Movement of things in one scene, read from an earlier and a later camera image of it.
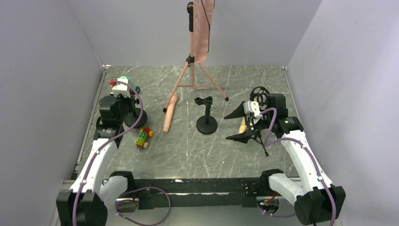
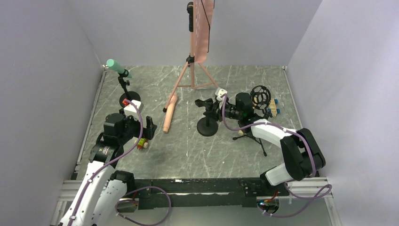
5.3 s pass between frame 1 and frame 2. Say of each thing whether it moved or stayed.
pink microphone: stayed
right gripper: moved
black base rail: stayed
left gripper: moved
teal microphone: moved
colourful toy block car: stayed
